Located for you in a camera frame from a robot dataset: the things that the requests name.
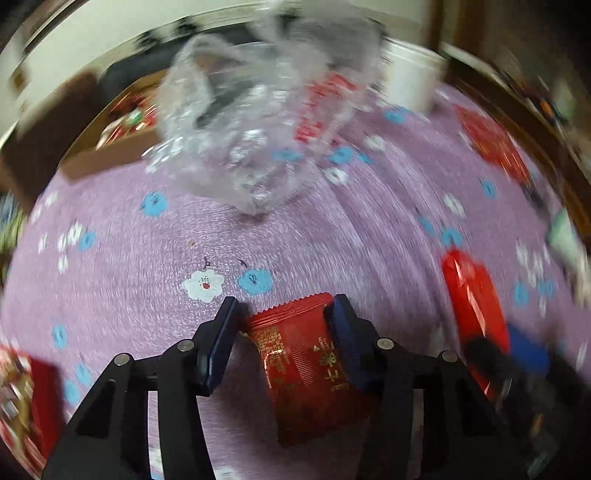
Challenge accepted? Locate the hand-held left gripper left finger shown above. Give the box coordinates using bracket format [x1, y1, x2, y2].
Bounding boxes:
[41, 296, 242, 480]

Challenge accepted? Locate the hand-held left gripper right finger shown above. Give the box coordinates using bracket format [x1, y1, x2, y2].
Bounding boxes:
[322, 294, 529, 480]

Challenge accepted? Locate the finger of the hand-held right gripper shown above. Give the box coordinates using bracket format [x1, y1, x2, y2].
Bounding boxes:
[505, 323, 553, 385]
[464, 336, 514, 394]

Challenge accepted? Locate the red snack packet gold print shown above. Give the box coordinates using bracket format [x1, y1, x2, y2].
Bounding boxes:
[240, 292, 384, 448]

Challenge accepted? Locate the long glossy red packet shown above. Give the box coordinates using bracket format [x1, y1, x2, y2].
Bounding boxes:
[440, 248, 511, 400]

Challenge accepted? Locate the purple floral tablecloth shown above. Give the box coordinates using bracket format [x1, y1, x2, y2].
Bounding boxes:
[0, 80, 591, 480]

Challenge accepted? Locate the red snack bag bottom left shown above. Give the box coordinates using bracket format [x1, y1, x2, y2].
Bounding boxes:
[0, 346, 62, 477]

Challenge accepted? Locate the clear plastic bag red print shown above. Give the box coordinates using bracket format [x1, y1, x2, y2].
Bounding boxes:
[157, 0, 389, 216]

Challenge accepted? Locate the red packet far right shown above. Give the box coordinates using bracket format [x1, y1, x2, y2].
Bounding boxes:
[455, 104, 544, 205]

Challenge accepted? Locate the cardboard box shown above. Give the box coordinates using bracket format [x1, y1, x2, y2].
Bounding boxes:
[60, 69, 172, 184]

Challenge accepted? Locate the green patterned cloth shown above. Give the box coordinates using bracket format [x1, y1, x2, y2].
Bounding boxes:
[0, 194, 29, 253]

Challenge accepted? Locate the pile of wrapped candies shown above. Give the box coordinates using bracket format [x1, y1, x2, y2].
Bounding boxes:
[96, 90, 160, 149]

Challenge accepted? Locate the pile of counter clutter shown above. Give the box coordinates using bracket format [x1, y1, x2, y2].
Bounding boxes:
[489, 51, 579, 126]

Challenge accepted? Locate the white cylindrical container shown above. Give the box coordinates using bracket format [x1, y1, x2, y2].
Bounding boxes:
[385, 39, 447, 114]

